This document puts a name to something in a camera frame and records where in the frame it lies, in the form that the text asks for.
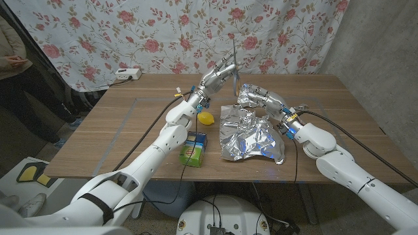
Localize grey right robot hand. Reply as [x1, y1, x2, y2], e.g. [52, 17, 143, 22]
[240, 83, 304, 138]

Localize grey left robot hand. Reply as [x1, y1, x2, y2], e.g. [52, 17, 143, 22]
[189, 54, 242, 111]

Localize grey orange handled scissors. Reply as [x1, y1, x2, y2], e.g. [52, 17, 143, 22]
[231, 39, 242, 97]

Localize large aluminum foil sheet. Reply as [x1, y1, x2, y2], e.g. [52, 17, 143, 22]
[219, 104, 285, 165]

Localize small crumpled aluminum foil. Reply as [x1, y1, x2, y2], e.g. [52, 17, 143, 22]
[236, 84, 262, 108]

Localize green blue sponge package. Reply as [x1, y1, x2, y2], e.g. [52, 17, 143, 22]
[178, 131, 208, 168]

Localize yellow lemon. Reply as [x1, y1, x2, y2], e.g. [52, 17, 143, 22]
[197, 112, 216, 126]

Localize white power strip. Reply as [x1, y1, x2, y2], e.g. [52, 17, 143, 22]
[114, 68, 142, 81]

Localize floral backdrop cloth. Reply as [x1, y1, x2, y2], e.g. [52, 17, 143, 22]
[5, 0, 350, 93]

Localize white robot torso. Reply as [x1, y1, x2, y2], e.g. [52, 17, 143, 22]
[176, 195, 271, 235]

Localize grey blue stool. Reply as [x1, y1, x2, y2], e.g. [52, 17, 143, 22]
[142, 181, 196, 219]

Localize black power adapter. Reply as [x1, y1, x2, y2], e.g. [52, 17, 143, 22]
[277, 221, 301, 235]

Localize person in beige jacket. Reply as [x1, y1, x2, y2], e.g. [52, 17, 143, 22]
[0, 14, 84, 151]

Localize yellow black floor mat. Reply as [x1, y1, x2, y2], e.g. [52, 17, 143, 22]
[16, 162, 58, 189]

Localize white robot body panel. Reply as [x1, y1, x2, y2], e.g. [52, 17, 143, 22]
[0, 226, 133, 235]

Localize white sneaker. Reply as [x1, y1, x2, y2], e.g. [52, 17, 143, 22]
[16, 193, 47, 218]

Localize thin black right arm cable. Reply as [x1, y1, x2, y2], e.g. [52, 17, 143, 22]
[292, 138, 300, 183]

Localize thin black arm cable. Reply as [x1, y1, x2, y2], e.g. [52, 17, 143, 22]
[110, 110, 199, 215]
[292, 138, 300, 183]

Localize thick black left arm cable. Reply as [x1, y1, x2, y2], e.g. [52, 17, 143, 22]
[112, 91, 193, 173]

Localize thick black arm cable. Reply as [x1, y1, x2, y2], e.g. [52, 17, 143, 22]
[296, 110, 418, 187]
[112, 91, 193, 173]

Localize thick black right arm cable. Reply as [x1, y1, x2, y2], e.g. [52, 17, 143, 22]
[296, 110, 418, 187]

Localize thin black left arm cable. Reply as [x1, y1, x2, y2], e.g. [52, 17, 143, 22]
[110, 110, 199, 215]

